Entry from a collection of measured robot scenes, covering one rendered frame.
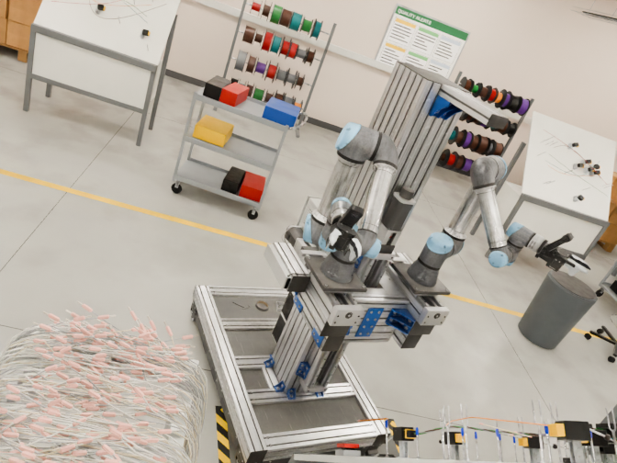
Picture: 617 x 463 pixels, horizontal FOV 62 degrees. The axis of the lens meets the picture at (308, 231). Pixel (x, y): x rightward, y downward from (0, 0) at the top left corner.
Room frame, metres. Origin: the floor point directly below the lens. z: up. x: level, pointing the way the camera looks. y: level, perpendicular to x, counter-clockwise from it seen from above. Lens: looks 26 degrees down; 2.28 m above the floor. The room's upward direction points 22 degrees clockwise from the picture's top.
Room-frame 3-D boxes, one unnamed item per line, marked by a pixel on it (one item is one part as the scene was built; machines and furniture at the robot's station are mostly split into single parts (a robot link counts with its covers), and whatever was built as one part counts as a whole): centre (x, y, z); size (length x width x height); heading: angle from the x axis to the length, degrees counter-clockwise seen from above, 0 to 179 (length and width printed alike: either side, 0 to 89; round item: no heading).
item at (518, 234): (2.22, -0.89, 1.56); 0.11 x 0.08 x 0.09; 59
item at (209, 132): (4.54, 0.88, 0.54); 0.99 x 0.50 x 1.08; 97
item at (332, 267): (1.97, -0.18, 1.21); 0.15 x 0.15 x 0.10
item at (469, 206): (2.36, -0.66, 1.54); 0.15 x 0.12 x 0.55; 149
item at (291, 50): (7.42, 1.33, 0.81); 1.29 x 0.55 x 1.62; 103
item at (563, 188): (6.20, -2.56, 0.83); 1.18 x 0.72 x 1.65; 103
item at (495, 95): (8.16, -1.78, 0.81); 1.29 x 0.55 x 1.62; 105
